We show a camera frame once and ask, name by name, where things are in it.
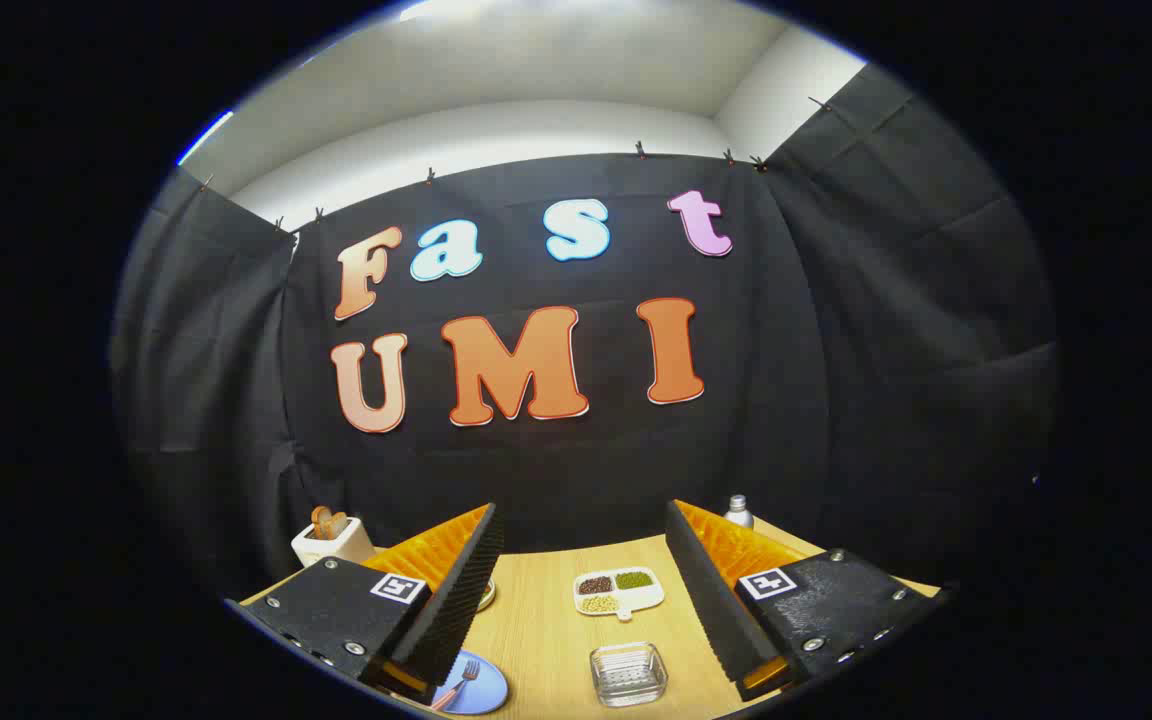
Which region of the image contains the white toaster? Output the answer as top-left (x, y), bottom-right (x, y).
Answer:
top-left (291, 517), bottom-right (377, 568)

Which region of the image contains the blue plate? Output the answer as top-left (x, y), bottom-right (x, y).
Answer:
top-left (426, 650), bottom-right (509, 716)

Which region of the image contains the white divided dish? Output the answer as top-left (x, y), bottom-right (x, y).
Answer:
top-left (574, 567), bottom-right (666, 622)

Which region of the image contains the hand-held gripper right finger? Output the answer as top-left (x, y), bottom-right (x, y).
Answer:
top-left (665, 499), bottom-right (950, 704)

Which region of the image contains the row of small cloth clips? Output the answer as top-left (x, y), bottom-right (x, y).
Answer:
top-left (198, 95), bottom-right (832, 233)

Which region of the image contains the fork with red checked handle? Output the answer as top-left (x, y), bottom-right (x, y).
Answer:
top-left (433, 660), bottom-right (482, 711)

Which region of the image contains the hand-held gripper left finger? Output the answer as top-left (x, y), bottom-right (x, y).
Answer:
top-left (224, 503), bottom-right (506, 704)

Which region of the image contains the metal wire basket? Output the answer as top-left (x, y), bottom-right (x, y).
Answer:
top-left (590, 642), bottom-right (669, 708)

